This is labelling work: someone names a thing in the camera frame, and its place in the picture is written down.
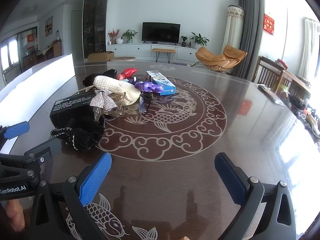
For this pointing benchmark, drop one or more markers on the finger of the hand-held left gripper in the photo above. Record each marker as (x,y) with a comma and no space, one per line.
(17,130)
(43,151)

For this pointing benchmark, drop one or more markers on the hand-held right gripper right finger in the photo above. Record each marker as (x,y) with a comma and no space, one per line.
(230,177)

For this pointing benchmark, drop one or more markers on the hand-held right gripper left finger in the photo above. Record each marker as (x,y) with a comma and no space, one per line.
(96,177)

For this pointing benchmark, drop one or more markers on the black soap box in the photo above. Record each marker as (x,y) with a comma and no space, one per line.
(70,105)

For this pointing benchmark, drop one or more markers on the rhinestone bow hair clip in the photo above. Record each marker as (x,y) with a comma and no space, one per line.
(101,102)

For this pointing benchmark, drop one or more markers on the dark patterned glass desktop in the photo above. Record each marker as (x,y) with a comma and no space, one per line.
(200,142)

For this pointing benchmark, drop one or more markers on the person's left hand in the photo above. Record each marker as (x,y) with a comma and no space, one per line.
(14,213)

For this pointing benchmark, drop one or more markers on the black velvet pouch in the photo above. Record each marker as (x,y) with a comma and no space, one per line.
(90,80)

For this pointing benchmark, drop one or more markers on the red window poster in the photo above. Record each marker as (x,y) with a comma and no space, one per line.
(30,41)

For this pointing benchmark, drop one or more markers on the clear water bottle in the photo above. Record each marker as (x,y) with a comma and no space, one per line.
(58,36)

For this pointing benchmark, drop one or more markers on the purple flower hair clip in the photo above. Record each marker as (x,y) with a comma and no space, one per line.
(150,86)

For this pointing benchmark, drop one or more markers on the wooden dining chair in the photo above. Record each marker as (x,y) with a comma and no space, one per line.
(265,73)

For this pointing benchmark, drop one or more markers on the red foil packet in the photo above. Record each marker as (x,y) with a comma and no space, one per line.
(130,72)

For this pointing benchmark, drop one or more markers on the cardboard box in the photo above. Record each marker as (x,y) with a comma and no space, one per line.
(100,56)

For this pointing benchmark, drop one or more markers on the blue carton box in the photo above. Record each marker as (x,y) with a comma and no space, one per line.
(166,86)

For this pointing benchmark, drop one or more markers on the long white blue box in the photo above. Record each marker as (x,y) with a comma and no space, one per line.
(156,74)

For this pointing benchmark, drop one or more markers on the orange lounge chair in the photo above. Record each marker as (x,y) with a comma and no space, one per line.
(212,57)

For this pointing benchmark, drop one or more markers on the round beige rug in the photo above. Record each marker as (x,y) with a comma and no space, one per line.
(124,58)

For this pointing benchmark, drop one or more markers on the red cloth item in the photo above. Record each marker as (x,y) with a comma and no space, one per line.
(282,63)

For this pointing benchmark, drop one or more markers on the white round vase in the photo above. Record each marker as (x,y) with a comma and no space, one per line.
(119,40)

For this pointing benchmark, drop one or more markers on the white television cabinet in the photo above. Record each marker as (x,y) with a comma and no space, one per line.
(140,50)

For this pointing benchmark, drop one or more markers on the red flower arrangement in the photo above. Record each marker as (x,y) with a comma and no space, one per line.
(113,33)

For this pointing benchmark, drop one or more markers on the dark glass display cabinet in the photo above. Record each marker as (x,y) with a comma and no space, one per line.
(96,17)

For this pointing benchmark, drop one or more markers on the large leafy potted plant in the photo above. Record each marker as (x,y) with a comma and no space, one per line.
(198,38)

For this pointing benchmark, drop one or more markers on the wooden bench stool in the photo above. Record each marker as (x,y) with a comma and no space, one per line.
(163,50)

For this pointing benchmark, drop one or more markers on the small potted plant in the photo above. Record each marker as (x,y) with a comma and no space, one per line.
(184,40)

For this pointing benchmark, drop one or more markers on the green plant in glass vase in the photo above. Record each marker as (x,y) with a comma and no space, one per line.
(129,33)

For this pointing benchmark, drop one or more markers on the covered standing air conditioner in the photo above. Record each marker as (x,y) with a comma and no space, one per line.
(233,25)

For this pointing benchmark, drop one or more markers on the white sheer curtain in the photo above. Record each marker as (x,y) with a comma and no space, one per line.
(310,47)

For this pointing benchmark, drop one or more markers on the grey curtain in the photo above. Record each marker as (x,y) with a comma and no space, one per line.
(250,25)

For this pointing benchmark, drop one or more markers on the black television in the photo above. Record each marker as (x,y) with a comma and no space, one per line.
(161,33)

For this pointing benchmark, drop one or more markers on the framed wall painting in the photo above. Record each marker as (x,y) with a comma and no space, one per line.
(49,26)

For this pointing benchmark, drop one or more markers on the red wall hanging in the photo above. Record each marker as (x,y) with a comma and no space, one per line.
(268,24)

